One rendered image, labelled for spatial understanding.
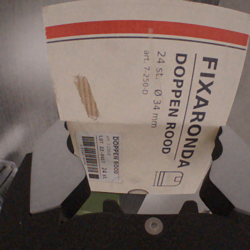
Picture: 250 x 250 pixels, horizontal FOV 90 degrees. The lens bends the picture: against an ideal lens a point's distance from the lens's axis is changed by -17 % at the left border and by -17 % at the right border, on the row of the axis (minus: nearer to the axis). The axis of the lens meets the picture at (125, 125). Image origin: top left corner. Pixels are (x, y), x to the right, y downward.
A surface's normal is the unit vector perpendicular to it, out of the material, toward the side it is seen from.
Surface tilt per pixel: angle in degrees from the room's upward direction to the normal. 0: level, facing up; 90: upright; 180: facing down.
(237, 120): 0
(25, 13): 0
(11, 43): 0
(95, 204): 90
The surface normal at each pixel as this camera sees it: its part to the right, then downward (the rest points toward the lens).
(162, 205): -0.06, 0.52
